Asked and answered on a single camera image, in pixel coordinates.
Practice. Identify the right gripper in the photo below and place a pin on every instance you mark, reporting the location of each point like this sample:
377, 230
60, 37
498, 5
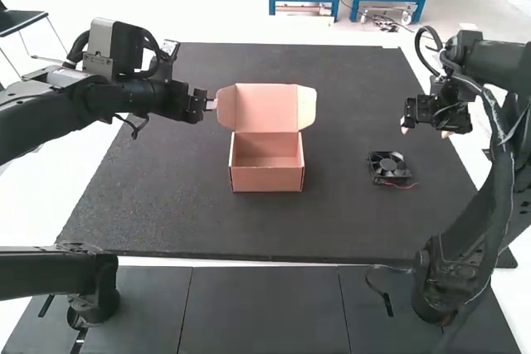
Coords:
448, 115

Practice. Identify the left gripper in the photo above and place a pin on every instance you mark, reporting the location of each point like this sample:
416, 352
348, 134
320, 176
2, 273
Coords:
184, 101

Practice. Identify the black square fan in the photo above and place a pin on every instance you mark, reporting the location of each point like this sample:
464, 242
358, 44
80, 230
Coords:
389, 167

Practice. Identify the cardboard box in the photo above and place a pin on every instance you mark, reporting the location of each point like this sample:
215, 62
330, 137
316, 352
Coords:
265, 171

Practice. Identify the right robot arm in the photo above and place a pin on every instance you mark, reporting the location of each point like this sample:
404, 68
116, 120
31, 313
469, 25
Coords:
498, 55

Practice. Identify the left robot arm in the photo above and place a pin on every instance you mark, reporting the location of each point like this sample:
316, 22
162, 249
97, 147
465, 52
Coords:
50, 109

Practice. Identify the black mat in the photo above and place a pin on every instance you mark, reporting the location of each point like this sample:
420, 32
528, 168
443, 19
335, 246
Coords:
166, 188

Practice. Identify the dark base panel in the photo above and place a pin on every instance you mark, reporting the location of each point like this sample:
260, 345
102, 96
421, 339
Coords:
153, 312
265, 312
373, 329

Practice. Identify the black chair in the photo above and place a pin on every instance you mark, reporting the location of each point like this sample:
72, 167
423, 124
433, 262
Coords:
20, 20

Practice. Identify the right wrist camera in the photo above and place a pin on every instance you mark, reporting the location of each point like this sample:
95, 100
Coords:
438, 86

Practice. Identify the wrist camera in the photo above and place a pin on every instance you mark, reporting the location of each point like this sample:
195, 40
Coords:
438, 86
171, 49

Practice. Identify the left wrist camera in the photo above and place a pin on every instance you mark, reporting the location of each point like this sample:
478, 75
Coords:
171, 49

